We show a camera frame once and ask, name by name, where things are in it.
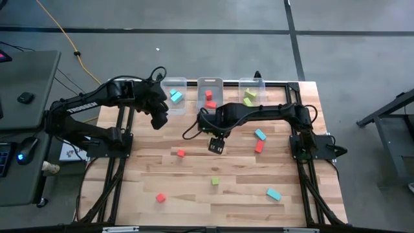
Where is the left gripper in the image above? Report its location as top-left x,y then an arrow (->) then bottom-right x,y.
134,80 -> 169,130

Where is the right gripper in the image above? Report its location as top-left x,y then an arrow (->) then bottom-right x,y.
197,108 -> 234,155

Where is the clear plastic bin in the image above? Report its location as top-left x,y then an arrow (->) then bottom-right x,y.
160,76 -> 190,116
238,77 -> 268,107

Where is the grey plastic bin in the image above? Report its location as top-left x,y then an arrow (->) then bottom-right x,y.
196,76 -> 224,113

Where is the white printed sheet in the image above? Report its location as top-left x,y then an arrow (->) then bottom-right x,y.
59,135 -> 92,162

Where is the small beige object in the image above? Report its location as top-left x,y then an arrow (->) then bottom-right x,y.
41,161 -> 61,175

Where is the grey desk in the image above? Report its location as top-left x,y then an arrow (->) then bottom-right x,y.
0,128 -> 52,208
0,50 -> 61,131

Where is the black computer mouse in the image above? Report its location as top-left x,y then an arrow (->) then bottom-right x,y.
15,136 -> 39,166

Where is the small black device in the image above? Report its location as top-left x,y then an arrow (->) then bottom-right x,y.
16,91 -> 36,105

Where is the black keyboard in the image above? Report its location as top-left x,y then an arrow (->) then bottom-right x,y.
0,141 -> 14,178

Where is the pink-lit device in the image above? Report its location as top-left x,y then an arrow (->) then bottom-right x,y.
0,48 -> 13,64

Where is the black metal side table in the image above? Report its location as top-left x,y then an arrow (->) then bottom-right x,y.
355,87 -> 414,189

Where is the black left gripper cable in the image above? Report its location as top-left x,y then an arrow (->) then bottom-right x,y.
147,66 -> 168,85

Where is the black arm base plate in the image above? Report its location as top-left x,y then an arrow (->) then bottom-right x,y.
289,134 -> 337,161
86,131 -> 134,159

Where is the black metal table frame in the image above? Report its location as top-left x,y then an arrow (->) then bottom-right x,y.
73,79 -> 349,227

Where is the orange floor cable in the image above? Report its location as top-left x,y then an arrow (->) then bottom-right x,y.
35,0 -> 106,91

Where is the black power cable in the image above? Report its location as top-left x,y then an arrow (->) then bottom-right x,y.
325,144 -> 349,158

